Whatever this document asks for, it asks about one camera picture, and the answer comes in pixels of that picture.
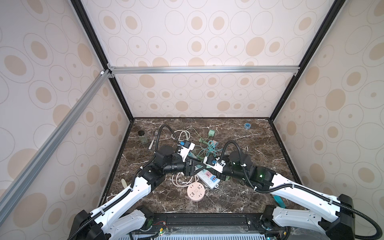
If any white power strip cord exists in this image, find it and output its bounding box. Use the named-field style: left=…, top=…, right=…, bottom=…
left=170, top=129, right=192, bottom=143

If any round pink power socket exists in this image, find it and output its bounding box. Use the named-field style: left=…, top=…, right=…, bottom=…
left=187, top=182, right=206, bottom=202

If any aluminium frame crossbar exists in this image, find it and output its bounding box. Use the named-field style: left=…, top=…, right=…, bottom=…
left=107, top=65, right=300, bottom=76

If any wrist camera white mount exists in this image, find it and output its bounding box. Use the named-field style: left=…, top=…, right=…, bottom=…
left=203, top=156, right=226, bottom=173
left=178, top=140, right=195, bottom=162

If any green cable far loop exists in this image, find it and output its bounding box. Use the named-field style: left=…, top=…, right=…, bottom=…
left=188, top=127, right=215, bottom=151

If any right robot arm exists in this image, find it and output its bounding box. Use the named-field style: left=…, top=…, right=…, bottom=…
left=211, top=141, right=383, bottom=240

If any teal handled tool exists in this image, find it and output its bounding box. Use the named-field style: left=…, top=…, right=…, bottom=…
left=273, top=195, right=286, bottom=208

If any white colourful power strip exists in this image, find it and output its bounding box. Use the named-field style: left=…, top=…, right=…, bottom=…
left=197, top=170, right=221, bottom=190

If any teal charging cable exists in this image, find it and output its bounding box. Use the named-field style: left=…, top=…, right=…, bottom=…
left=203, top=140, right=221, bottom=158

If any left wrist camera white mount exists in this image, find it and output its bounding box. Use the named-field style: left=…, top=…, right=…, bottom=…
left=178, top=140, right=195, bottom=162

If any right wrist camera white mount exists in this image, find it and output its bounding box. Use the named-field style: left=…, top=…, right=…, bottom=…
left=203, top=156, right=226, bottom=173

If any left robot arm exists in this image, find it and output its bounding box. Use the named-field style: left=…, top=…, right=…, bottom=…
left=68, top=140, right=207, bottom=240

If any glass spice jar black lid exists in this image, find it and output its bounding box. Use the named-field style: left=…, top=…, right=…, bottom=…
left=138, top=130, right=148, bottom=146

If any pink round socket cord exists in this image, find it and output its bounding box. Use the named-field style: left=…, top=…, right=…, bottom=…
left=172, top=172, right=201, bottom=188

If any aluminium frame left bar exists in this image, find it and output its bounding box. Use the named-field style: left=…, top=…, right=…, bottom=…
left=1, top=70, right=111, bottom=224

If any blue tape roll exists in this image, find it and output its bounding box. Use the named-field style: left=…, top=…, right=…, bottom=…
left=244, top=123, right=251, bottom=130

